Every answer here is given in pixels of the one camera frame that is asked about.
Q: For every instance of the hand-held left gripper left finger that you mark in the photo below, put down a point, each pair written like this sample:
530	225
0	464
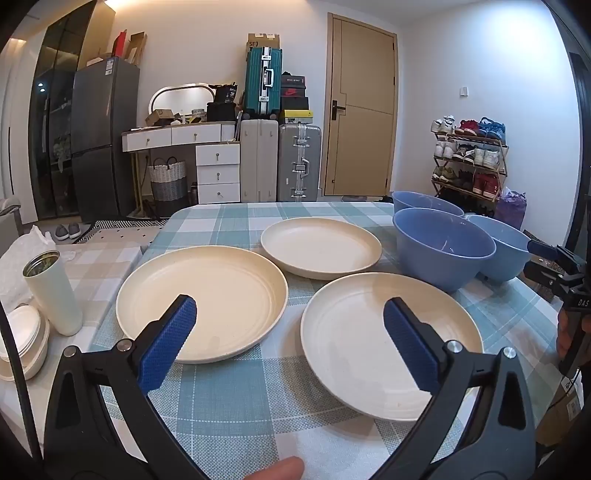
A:
168	344

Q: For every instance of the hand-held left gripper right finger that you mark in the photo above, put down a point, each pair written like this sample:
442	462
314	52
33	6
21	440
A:
411	346

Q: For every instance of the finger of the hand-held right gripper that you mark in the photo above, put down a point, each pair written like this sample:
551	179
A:
542	250

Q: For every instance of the blue bowl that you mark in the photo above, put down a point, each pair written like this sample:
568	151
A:
503	251
427	203
443	251

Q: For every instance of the cream plate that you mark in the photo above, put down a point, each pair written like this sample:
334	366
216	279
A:
321	247
360	341
207	300

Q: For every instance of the person's right hand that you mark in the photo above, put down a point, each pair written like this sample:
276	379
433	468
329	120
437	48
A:
561	333

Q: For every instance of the person's left hand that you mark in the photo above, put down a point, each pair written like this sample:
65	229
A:
277	470

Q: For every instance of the purple bag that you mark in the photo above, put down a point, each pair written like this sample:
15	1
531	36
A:
510	210

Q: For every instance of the beige checked cloth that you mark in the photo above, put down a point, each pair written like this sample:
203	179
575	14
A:
101	267

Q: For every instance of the shoe rack with shoes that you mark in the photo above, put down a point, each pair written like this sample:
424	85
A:
485	157

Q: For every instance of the white thermos cup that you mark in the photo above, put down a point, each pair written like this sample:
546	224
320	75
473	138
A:
55	300

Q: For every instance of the gold metal shoe rack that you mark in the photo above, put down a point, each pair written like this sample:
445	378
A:
480	141

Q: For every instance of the stack of white dishes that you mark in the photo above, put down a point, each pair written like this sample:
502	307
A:
23	341

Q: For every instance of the woven laundry basket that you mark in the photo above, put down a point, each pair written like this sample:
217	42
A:
168	184

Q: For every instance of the white plastic bag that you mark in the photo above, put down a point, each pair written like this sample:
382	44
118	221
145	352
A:
18	267

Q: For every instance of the white vanity desk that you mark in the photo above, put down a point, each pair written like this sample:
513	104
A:
217	175

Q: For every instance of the beige suitcase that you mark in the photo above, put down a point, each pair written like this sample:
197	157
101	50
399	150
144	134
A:
258	161

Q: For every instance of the grey sofa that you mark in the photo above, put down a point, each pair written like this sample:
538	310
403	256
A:
9	207

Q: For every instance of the tan wooden door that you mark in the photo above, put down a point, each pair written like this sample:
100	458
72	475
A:
360	138

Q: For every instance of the silver suitcase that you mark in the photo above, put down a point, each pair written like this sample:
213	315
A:
300	161

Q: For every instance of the dark grey fridge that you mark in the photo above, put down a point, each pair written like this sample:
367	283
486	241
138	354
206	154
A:
101	138

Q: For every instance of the dark glass cabinet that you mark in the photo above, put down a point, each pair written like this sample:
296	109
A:
51	138

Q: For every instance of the black bag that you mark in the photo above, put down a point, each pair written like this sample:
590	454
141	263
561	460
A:
220	112

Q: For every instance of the oval vanity mirror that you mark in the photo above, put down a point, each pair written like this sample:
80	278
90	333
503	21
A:
184	99

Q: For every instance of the yellow black shoe box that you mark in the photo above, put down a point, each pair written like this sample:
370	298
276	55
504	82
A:
295	117

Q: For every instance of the teal suitcase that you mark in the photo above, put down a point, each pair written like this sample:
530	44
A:
261	83

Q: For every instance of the black red shoe box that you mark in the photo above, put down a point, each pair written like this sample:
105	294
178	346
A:
294	91

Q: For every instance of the open cardboard box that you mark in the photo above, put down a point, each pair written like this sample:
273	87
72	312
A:
137	48

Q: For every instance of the flat cardboard box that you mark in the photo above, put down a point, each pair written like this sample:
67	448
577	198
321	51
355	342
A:
263	40

